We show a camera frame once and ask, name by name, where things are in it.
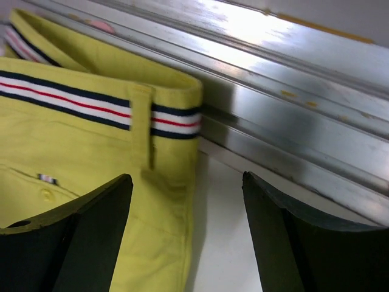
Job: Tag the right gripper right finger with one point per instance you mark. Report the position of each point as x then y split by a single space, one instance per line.
300 248

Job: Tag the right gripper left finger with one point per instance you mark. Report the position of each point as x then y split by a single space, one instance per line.
73 247

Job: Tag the yellow-green trousers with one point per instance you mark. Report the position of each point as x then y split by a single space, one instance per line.
77 112

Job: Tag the pink hanging garment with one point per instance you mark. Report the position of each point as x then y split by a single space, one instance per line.
100 25

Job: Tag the aluminium frame rail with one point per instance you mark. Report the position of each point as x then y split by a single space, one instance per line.
307 105

